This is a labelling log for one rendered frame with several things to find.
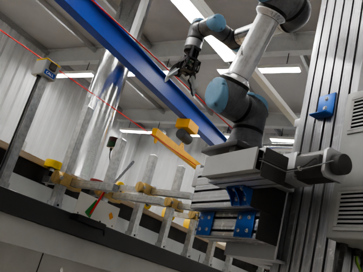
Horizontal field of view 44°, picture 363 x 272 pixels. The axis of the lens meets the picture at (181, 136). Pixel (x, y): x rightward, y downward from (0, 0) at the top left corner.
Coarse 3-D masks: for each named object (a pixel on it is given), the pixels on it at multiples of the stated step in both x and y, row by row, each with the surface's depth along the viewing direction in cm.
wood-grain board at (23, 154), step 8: (0, 144) 182; (8, 144) 185; (24, 152) 192; (32, 160) 195; (40, 160) 198; (144, 208) 255; (152, 216) 260; (160, 216) 266; (176, 224) 279; (184, 232) 288; (208, 240) 309; (224, 248) 326
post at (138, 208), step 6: (150, 156) 230; (156, 156) 231; (150, 162) 229; (156, 162) 231; (150, 168) 227; (144, 174) 227; (150, 174) 227; (144, 180) 226; (150, 180) 227; (138, 192) 225; (138, 204) 221; (144, 204) 224; (138, 210) 220; (132, 216) 220; (138, 216) 220; (132, 222) 219; (138, 222) 220; (132, 228) 217
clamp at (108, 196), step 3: (96, 192) 201; (99, 192) 200; (102, 192) 200; (111, 192) 204; (99, 195) 201; (105, 195) 201; (108, 195) 202; (111, 195) 204; (108, 198) 202; (111, 198) 204; (111, 201) 209; (114, 201) 207; (117, 201) 207; (120, 201) 209
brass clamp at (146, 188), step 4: (136, 184) 224; (140, 184) 222; (144, 184) 223; (148, 184) 225; (136, 188) 223; (140, 188) 221; (144, 188) 222; (148, 188) 225; (156, 188) 230; (140, 192) 223; (144, 192) 222; (148, 192) 225
